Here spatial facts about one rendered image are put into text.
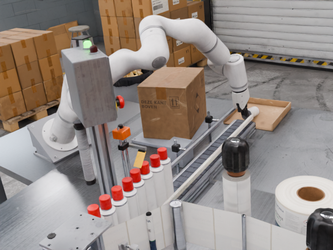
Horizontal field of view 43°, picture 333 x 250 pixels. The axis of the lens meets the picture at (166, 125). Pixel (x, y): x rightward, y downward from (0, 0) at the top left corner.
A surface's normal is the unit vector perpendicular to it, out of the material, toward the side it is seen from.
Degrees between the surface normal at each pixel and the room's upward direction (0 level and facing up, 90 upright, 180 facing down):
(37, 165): 0
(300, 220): 90
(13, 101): 87
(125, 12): 90
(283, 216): 90
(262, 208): 0
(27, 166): 0
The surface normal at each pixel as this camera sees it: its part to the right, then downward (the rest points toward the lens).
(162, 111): -0.35, 0.42
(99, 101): 0.40, 0.35
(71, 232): -0.10, -0.91
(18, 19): 0.76, 0.20
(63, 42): 0.65, -0.11
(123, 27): -0.62, 0.38
